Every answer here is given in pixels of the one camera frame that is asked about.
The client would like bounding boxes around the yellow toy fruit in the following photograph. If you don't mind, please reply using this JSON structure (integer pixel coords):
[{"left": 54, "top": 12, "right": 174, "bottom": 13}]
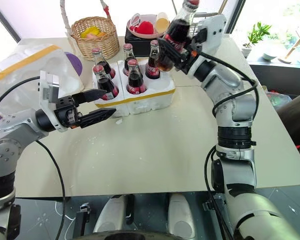
[{"left": 80, "top": 26, "right": 101, "bottom": 39}]

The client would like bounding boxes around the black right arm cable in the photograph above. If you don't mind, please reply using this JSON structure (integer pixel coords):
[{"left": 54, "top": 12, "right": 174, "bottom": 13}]
[{"left": 197, "top": 51, "right": 260, "bottom": 240}]

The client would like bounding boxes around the dark brown cushion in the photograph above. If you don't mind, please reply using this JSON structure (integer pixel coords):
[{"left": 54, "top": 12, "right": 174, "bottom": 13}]
[{"left": 274, "top": 89, "right": 300, "bottom": 173}]

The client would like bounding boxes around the pink plastic bowl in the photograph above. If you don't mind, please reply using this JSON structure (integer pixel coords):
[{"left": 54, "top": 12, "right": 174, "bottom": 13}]
[{"left": 126, "top": 13, "right": 166, "bottom": 40}]

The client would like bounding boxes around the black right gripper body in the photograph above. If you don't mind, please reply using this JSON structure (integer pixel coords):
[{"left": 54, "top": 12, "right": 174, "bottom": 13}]
[{"left": 174, "top": 43, "right": 205, "bottom": 76}]

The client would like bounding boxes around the small pale bowl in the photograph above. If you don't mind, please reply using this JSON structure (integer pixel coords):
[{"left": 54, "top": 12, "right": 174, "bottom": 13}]
[{"left": 261, "top": 51, "right": 278, "bottom": 61}]

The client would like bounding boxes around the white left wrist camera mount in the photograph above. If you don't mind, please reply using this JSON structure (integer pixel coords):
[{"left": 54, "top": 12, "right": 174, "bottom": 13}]
[{"left": 38, "top": 70, "right": 74, "bottom": 133}]

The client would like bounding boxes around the white foam crate yellow tape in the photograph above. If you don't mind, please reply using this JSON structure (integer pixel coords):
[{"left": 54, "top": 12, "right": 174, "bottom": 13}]
[{"left": 91, "top": 58, "right": 177, "bottom": 119}]

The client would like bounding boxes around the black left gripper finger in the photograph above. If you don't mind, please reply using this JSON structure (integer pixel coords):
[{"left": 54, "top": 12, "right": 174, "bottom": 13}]
[
  {"left": 78, "top": 107, "right": 117, "bottom": 129},
  {"left": 72, "top": 88, "right": 109, "bottom": 106}
]

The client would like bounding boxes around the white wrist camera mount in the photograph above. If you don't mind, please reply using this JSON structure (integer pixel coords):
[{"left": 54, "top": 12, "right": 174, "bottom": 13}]
[
  {"left": 38, "top": 70, "right": 74, "bottom": 133},
  {"left": 193, "top": 13, "right": 228, "bottom": 58}
]

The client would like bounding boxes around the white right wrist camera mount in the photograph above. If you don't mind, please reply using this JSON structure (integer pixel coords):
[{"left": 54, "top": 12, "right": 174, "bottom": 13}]
[{"left": 193, "top": 13, "right": 228, "bottom": 58}]

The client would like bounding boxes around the red toy fruit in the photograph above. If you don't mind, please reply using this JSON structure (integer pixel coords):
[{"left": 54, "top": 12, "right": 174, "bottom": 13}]
[{"left": 134, "top": 20, "right": 155, "bottom": 35}]

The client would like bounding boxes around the wooden stick stand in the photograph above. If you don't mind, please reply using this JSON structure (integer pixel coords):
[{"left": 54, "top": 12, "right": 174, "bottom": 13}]
[{"left": 277, "top": 24, "right": 300, "bottom": 65}]

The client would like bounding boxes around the woven wicker basket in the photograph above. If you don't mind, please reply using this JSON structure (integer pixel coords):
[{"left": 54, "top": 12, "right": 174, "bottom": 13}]
[{"left": 59, "top": 0, "right": 121, "bottom": 62}]

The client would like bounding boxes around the cream plastic cup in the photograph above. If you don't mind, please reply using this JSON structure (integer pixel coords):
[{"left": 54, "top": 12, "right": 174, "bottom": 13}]
[{"left": 154, "top": 11, "right": 171, "bottom": 34}]

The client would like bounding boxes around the glass cola bottle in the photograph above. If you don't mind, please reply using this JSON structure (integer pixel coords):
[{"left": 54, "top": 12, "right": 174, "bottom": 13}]
[
  {"left": 92, "top": 65, "right": 120, "bottom": 101},
  {"left": 91, "top": 47, "right": 117, "bottom": 80},
  {"left": 156, "top": 0, "right": 201, "bottom": 73},
  {"left": 122, "top": 43, "right": 138, "bottom": 76},
  {"left": 144, "top": 39, "right": 162, "bottom": 81},
  {"left": 126, "top": 59, "right": 148, "bottom": 96}
]

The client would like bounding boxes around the black rectangular box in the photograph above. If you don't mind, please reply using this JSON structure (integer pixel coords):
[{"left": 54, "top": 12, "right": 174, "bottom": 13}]
[{"left": 124, "top": 25, "right": 166, "bottom": 52}]

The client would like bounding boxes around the purple round mat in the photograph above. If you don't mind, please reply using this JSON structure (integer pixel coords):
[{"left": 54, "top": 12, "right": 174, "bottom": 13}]
[{"left": 0, "top": 51, "right": 84, "bottom": 125}]

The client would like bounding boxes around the clear plastic bag yellow tape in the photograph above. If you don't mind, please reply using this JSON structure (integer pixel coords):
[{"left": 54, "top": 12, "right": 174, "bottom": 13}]
[{"left": 0, "top": 43, "right": 86, "bottom": 121}]

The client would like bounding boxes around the green plant in white pot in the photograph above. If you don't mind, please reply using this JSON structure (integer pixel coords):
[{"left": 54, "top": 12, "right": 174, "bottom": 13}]
[{"left": 240, "top": 21, "right": 273, "bottom": 59}]

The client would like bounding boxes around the white rounded robot leg shell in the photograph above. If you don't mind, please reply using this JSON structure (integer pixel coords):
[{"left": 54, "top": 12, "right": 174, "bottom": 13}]
[
  {"left": 93, "top": 194, "right": 131, "bottom": 235},
  {"left": 165, "top": 193, "right": 196, "bottom": 239}
]

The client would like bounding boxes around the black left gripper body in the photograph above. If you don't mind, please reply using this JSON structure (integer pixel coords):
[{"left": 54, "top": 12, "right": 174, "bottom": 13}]
[{"left": 53, "top": 95, "right": 83, "bottom": 131}]

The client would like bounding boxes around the metal wire rack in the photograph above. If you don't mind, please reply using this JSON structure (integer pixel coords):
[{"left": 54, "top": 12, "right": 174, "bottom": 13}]
[{"left": 188, "top": 12, "right": 217, "bottom": 37}]

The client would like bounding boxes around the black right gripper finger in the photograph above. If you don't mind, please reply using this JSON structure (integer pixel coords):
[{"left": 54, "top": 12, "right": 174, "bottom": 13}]
[
  {"left": 156, "top": 37, "right": 190, "bottom": 70},
  {"left": 186, "top": 32, "right": 202, "bottom": 51}
]

